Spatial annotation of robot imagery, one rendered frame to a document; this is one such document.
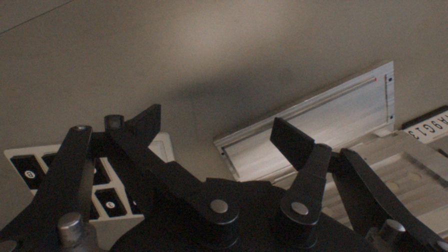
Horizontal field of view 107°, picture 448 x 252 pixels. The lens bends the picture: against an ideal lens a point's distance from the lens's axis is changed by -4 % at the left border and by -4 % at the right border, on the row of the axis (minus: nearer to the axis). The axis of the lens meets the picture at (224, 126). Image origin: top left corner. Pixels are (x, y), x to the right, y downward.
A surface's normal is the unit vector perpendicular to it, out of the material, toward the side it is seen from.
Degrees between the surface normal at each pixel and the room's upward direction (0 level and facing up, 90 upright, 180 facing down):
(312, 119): 0
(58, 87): 0
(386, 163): 79
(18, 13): 0
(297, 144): 90
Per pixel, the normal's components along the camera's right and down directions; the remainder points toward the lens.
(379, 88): 0.08, 0.42
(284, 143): -0.99, -0.10
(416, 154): -0.40, -0.71
